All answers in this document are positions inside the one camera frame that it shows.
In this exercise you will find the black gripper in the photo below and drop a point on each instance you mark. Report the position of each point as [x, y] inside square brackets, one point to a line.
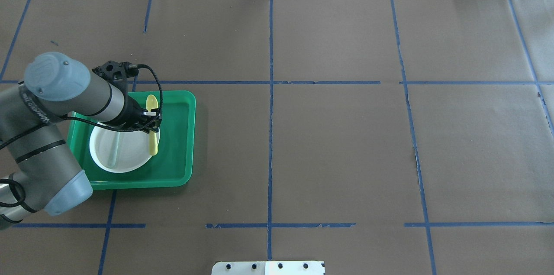
[131, 113]

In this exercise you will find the yellow plastic spoon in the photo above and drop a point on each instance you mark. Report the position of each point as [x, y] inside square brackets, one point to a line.
[152, 136]

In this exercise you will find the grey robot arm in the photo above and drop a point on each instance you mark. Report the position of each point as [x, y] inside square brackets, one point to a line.
[54, 89]

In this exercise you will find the green plastic tray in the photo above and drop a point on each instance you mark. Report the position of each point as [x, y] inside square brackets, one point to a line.
[171, 167]

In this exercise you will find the metal mounting plate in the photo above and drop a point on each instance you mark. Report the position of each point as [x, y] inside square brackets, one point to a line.
[309, 267]

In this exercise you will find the brown paper table cover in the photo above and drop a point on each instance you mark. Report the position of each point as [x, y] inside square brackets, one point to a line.
[387, 137]

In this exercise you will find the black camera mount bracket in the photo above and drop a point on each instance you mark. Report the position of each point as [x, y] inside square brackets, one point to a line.
[117, 73]

